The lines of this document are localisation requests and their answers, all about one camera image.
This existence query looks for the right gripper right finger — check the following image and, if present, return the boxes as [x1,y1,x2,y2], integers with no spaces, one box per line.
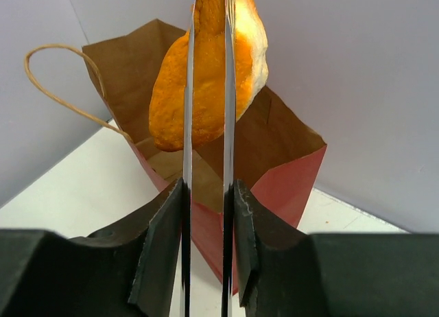
[234,180,438,316]

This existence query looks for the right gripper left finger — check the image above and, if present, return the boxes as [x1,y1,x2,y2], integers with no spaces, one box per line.
[1,180,183,316]

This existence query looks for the metal tongs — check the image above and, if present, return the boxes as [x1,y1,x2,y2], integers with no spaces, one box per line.
[180,0,236,316]

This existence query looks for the red paper bag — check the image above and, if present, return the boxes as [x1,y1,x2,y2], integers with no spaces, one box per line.
[24,19,328,296]

